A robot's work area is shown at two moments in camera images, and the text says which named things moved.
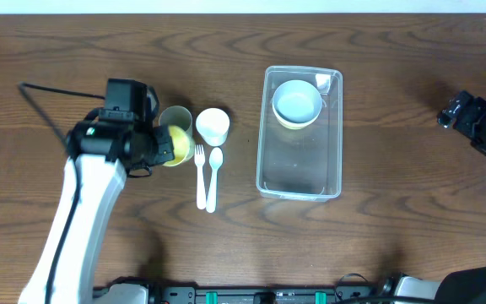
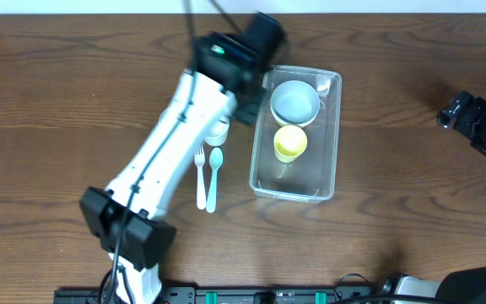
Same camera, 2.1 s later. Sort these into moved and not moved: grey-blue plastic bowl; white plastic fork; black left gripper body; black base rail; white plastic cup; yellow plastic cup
Moved: black left gripper body; yellow plastic cup
Not moved: black base rail; white plastic fork; grey-blue plastic bowl; white plastic cup
